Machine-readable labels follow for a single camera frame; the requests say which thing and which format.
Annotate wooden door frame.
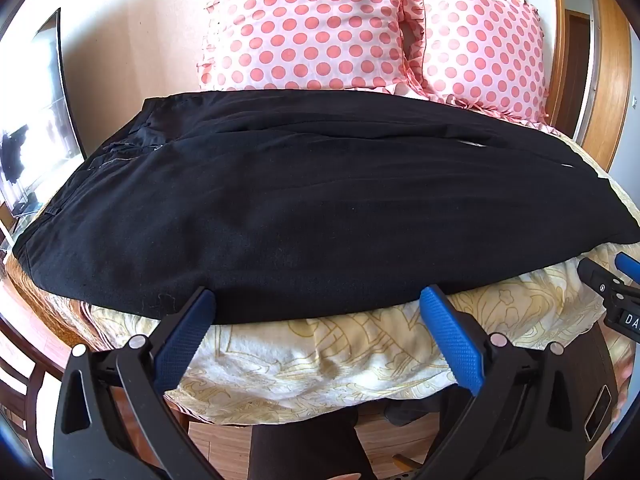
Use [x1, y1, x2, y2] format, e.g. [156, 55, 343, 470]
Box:
[550, 0, 635, 173]

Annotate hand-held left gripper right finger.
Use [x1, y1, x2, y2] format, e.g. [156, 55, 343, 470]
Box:
[419, 285, 618, 480]

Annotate wooden chair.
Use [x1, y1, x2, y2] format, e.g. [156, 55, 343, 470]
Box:
[0, 310, 71, 461]

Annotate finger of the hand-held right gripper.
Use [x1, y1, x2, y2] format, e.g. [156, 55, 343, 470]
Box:
[614, 252, 640, 283]
[577, 257, 623, 306]

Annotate pink polka dot pillow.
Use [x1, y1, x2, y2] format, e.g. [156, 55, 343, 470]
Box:
[402, 0, 551, 123]
[196, 0, 426, 93]

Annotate wall-mounted television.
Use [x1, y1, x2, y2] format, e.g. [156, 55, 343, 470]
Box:
[0, 7, 83, 221]

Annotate black pants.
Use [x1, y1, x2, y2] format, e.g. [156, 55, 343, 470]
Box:
[12, 89, 640, 326]

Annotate yellow patterned blanket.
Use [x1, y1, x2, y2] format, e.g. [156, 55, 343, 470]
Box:
[82, 125, 640, 413]

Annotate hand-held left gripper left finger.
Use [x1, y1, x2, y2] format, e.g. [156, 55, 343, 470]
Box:
[52, 286, 217, 480]

